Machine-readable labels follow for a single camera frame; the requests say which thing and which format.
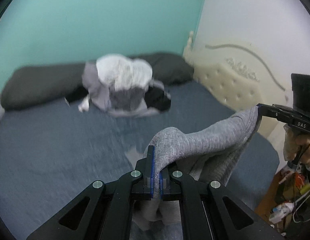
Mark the dark grey pillow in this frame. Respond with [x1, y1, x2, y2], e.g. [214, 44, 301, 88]
[130, 52, 195, 86]
[0, 62, 87, 111]

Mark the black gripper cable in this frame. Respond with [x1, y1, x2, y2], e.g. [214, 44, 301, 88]
[294, 135, 310, 165]

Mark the dark grey garment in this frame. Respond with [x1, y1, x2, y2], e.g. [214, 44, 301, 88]
[112, 85, 146, 111]

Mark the black garment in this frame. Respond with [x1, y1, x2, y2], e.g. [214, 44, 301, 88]
[145, 86, 172, 112]

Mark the light grey garment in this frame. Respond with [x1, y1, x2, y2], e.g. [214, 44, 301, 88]
[81, 61, 161, 118]

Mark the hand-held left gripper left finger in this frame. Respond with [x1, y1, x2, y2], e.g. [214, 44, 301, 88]
[26, 145, 155, 240]

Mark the cream tufted headboard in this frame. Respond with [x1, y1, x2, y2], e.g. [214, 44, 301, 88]
[182, 31, 295, 141]

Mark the white garment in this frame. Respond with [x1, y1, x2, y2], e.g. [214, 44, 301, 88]
[96, 54, 153, 92]

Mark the person's right hand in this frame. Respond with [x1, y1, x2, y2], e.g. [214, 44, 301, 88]
[283, 127, 310, 167]

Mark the colourful floor clutter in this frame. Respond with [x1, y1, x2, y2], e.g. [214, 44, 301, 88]
[255, 165, 310, 230]

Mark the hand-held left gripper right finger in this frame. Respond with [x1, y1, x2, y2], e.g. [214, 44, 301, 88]
[159, 162, 285, 240]

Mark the small white cloth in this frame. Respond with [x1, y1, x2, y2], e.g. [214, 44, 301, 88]
[78, 96, 91, 113]

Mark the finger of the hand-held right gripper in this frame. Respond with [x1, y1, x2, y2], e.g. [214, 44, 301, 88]
[256, 103, 294, 125]

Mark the grey knit sweater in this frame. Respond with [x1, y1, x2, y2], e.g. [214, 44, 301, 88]
[125, 106, 260, 231]

